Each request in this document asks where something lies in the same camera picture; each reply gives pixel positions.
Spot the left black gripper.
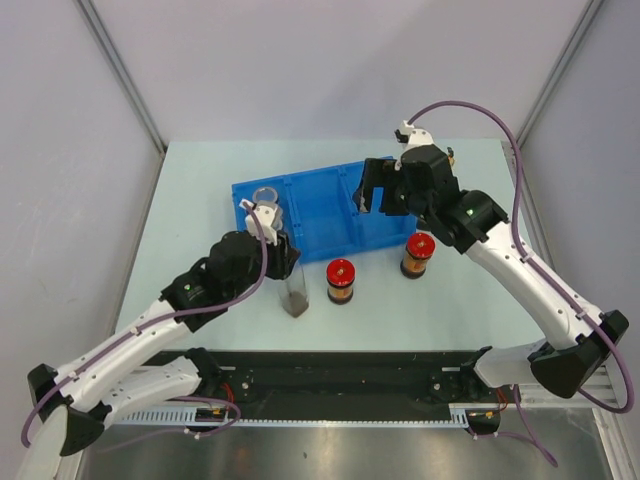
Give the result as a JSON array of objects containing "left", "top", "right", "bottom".
[{"left": 225, "top": 229, "right": 300, "bottom": 301}]

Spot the glass jar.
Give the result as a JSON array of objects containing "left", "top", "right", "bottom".
[
  {"left": 272, "top": 205, "right": 284, "bottom": 231},
  {"left": 252, "top": 186, "right": 279, "bottom": 205}
]

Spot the glass bottle brown powder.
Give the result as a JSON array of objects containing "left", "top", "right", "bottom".
[{"left": 278, "top": 263, "right": 309, "bottom": 318}]

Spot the red-lid jar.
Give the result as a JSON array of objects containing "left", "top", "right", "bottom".
[
  {"left": 326, "top": 258, "right": 356, "bottom": 305},
  {"left": 400, "top": 232, "right": 436, "bottom": 279}
]

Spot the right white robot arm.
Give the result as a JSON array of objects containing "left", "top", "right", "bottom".
[{"left": 353, "top": 145, "right": 629, "bottom": 401}]

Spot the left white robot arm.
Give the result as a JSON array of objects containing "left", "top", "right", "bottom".
[{"left": 27, "top": 231, "right": 301, "bottom": 456}]

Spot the blue three-compartment plastic bin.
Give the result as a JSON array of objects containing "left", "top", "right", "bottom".
[{"left": 231, "top": 161, "right": 415, "bottom": 264}]

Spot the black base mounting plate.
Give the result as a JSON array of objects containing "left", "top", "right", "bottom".
[{"left": 194, "top": 348, "right": 512, "bottom": 420}]

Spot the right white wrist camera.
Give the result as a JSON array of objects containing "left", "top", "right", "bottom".
[{"left": 394, "top": 120, "right": 434, "bottom": 150}]

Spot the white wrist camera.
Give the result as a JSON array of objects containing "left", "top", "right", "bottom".
[
  {"left": 239, "top": 199, "right": 279, "bottom": 245},
  {"left": 394, "top": 120, "right": 434, "bottom": 150}
]

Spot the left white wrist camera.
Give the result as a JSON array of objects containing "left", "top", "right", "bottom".
[{"left": 239, "top": 199, "right": 279, "bottom": 245}]

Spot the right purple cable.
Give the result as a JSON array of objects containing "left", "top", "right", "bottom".
[{"left": 407, "top": 101, "right": 632, "bottom": 469}]

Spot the purple cable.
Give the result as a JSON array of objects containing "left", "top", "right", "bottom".
[
  {"left": 19, "top": 202, "right": 270, "bottom": 449},
  {"left": 407, "top": 101, "right": 632, "bottom": 469}
]

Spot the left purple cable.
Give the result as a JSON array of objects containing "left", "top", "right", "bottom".
[{"left": 19, "top": 202, "right": 270, "bottom": 449}]

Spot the white slotted cable duct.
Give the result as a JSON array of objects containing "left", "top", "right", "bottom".
[{"left": 115, "top": 404, "right": 500, "bottom": 429}]

